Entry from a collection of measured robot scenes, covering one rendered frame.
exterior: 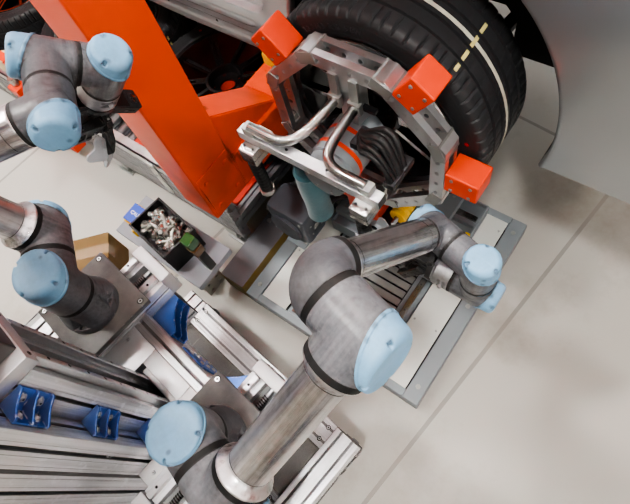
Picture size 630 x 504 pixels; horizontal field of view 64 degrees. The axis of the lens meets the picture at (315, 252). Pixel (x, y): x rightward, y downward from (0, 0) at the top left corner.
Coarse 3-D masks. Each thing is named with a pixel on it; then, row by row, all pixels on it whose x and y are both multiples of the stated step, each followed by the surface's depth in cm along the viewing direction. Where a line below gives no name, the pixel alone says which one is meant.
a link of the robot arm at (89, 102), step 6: (78, 90) 95; (78, 96) 96; (84, 96) 94; (84, 102) 96; (90, 102) 95; (96, 102) 95; (102, 102) 95; (108, 102) 96; (114, 102) 98; (90, 108) 97; (96, 108) 97; (102, 108) 97; (108, 108) 98
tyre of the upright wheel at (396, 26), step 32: (320, 0) 116; (352, 0) 111; (384, 0) 109; (416, 0) 109; (448, 0) 110; (480, 0) 111; (320, 32) 121; (352, 32) 113; (384, 32) 108; (416, 32) 107; (448, 32) 108; (480, 32) 111; (448, 64) 108; (480, 64) 112; (512, 64) 118; (448, 96) 112; (480, 96) 113; (512, 96) 121; (320, 128) 160; (480, 128) 116; (480, 160) 124
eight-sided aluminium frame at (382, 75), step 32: (288, 64) 125; (320, 64) 116; (352, 64) 111; (384, 64) 109; (288, 96) 147; (384, 96) 111; (288, 128) 153; (416, 128) 115; (448, 128) 116; (448, 160) 119; (416, 192) 142; (448, 192) 136
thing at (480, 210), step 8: (464, 200) 201; (464, 208) 197; (472, 208) 198; (480, 208) 198; (488, 208) 197; (336, 216) 207; (456, 216) 196; (464, 216) 195; (472, 216) 193; (480, 216) 194; (336, 224) 206; (344, 224) 205; (352, 224) 205; (456, 224) 197; (464, 224) 196; (472, 224) 193; (480, 224) 200; (344, 232) 208; (352, 232) 202; (472, 232) 193
